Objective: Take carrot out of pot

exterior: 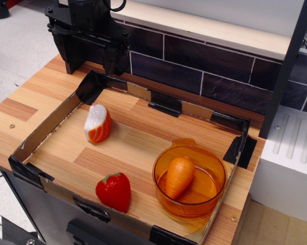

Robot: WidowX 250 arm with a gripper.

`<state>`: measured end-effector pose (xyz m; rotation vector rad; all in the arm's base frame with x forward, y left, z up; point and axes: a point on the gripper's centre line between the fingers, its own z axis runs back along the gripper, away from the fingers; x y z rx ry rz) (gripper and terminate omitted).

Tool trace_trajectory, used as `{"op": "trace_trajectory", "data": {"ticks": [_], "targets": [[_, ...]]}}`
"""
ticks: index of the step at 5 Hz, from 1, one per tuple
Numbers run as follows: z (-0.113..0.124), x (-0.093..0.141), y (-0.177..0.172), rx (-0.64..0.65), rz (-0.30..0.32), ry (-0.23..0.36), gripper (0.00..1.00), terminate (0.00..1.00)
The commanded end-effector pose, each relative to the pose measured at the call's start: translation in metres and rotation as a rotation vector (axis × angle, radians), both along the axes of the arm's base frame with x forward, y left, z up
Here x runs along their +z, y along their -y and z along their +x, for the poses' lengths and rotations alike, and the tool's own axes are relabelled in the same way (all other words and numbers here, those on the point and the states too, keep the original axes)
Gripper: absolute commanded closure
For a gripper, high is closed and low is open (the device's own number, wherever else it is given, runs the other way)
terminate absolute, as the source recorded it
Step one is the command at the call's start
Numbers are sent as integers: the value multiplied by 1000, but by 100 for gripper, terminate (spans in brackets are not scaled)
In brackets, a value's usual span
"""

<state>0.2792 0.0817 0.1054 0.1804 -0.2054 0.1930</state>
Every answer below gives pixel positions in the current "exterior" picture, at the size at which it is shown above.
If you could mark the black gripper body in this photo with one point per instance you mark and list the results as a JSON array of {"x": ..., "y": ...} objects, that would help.
[{"x": 92, "y": 23}]

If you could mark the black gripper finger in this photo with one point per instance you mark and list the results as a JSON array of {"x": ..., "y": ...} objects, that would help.
[
  {"x": 110, "y": 60},
  {"x": 65, "y": 43}
]

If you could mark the orange toy carrot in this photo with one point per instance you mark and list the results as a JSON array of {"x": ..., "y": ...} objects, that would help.
[{"x": 180, "y": 173}]

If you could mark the orange transparent plastic pot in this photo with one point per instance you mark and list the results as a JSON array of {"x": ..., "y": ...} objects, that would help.
[{"x": 205, "y": 190}]

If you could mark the cardboard fence with black tape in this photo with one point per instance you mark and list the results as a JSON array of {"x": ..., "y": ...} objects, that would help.
[{"x": 55, "y": 169}]

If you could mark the white orange salmon sushi toy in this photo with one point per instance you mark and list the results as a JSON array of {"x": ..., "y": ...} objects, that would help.
[{"x": 98, "y": 123}]

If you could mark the black object top left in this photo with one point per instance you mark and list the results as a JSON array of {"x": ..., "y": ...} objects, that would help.
[{"x": 0, "y": 9}]

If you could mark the dark tile backsplash shelf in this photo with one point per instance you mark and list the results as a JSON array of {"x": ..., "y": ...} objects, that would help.
[{"x": 242, "y": 54}]

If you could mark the red toy strawberry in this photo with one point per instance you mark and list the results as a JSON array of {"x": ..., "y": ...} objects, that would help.
[{"x": 114, "y": 191}]

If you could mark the white ribbed sink drainboard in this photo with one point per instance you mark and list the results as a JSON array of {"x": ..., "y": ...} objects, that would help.
[{"x": 280, "y": 181}]

